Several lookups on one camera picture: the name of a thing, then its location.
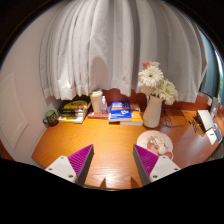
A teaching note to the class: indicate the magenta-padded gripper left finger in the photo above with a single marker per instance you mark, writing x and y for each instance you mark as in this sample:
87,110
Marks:
63,166

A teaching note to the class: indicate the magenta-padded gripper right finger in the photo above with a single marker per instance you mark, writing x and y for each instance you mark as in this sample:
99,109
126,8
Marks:
162,166

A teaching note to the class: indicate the white computer mouse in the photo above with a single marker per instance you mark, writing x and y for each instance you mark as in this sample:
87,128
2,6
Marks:
160,146

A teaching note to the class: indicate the round pink cartoon mouse pad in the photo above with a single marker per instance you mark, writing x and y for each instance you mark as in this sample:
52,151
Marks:
148,138

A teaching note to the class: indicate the dark green mug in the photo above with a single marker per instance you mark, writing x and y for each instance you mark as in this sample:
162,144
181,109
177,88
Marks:
51,117

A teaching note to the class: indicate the white ceramic vase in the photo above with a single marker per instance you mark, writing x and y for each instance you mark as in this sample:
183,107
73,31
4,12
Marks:
152,113

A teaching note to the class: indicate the orange book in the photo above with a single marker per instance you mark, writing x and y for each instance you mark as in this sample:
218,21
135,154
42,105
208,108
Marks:
136,116

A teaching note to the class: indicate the dark red book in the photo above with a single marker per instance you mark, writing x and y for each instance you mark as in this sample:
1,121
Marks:
97,115

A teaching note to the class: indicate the yellow and black book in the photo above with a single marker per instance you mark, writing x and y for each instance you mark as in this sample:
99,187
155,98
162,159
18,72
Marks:
76,104

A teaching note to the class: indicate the white flat device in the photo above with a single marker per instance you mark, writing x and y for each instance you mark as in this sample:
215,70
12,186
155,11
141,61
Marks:
206,119

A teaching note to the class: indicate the blue book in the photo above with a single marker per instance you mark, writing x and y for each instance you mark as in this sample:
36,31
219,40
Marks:
120,111

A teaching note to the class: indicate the clear spray bottle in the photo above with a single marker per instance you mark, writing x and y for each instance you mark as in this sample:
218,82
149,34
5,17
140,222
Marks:
104,107

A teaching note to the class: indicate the cream tumbler with lid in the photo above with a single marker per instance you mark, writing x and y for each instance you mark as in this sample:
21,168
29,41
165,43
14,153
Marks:
96,101

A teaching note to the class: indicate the white flower bouquet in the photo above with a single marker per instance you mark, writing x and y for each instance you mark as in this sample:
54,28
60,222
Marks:
151,76

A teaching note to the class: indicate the white pleated curtain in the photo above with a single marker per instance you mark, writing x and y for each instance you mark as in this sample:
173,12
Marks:
116,46

